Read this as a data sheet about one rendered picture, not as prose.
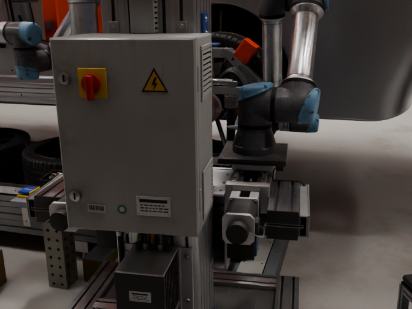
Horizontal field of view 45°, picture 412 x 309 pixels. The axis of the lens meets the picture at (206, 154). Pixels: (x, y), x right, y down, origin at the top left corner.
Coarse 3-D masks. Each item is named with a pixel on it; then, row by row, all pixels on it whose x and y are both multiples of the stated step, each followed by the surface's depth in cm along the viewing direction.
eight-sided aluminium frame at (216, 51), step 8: (216, 48) 217; (224, 48) 216; (232, 48) 220; (216, 56) 218; (224, 56) 216; (232, 56) 216; (232, 64) 217; (240, 64) 216; (248, 72) 216; (248, 80) 217; (256, 80) 216; (216, 160) 232
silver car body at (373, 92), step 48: (0, 0) 286; (240, 0) 245; (336, 0) 232; (384, 0) 227; (0, 48) 295; (288, 48) 245; (336, 48) 238; (384, 48) 232; (0, 96) 303; (48, 96) 292; (336, 96) 245; (384, 96) 239
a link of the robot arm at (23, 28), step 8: (8, 24) 165; (16, 24) 164; (24, 24) 163; (32, 24) 163; (8, 32) 164; (16, 32) 163; (24, 32) 162; (32, 32) 163; (40, 32) 166; (8, 40) 166; (16, 40) 164; (24, 40) 163; (32, 40) 163; (40, 40) 167
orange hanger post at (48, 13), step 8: (48, 0) 517; (56, 0) 518; (48, 8) 519; (56, 8) 519; (48, 16) 522; (56, 16) 520; (48, 24) 524; (56, 24) 522; (48, 32) 527; (48, 40) 530
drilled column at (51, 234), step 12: (48, 228) 229; (48, 240) 232; (60, 240) 229; (72, 240) 238; (48, 252) 233; (60, 252) 231; (72, 252) 242; (48, 264) 235; (60, 264) 233; (72, 264) 240; (48, 276) 238; (60, 276) 236; (72, 276) 240; (60, 288) 238
